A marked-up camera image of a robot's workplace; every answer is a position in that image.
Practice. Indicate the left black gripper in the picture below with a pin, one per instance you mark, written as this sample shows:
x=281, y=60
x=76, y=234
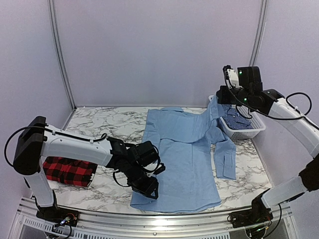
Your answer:
x=148, y=188

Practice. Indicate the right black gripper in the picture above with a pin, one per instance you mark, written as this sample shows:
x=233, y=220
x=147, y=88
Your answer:
x=222, y=98

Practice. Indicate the light blue long sleeve shirt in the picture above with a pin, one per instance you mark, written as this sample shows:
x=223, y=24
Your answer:
x=194, y=151

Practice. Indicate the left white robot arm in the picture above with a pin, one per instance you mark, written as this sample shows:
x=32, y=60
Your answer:
x=138, y=162

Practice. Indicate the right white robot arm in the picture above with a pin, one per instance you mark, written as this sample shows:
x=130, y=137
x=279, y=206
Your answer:
x=243, y=87

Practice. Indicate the blue patterned shirt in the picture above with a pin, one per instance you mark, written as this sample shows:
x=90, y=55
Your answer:
x=233, y=120

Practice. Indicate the white plastic basket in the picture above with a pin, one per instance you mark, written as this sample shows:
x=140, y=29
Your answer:
x=257, y=125

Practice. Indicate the red black plaid shirt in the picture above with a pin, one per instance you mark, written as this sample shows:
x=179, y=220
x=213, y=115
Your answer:
x=69, y=171

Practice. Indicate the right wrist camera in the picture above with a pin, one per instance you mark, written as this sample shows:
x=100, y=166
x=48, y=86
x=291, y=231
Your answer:
x=231, y=77

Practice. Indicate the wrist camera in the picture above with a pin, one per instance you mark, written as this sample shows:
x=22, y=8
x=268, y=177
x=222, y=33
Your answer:
x=231, y=77
x=160, y=169

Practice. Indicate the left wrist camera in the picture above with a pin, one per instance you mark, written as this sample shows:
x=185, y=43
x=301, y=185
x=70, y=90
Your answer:
x=160, y=169

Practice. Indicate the right aluminium wall post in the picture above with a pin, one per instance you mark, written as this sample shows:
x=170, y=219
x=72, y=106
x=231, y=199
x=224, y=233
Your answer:
x=259, y=32

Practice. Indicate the aluminium wall post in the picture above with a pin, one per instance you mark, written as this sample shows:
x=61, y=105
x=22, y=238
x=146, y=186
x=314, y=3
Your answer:
x=59, y=53
x=259, y=32

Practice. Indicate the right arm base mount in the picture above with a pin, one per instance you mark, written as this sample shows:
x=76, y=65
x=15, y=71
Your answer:
x=245, y=218

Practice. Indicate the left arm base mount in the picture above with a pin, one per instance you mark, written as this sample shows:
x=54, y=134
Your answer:
x=59, y=216

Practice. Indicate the aluminium front frame rail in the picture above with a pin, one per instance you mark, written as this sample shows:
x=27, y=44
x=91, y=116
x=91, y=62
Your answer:
x=208, y=225

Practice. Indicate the left aluminium wall post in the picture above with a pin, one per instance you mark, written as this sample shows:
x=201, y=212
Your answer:
x=59, y=53

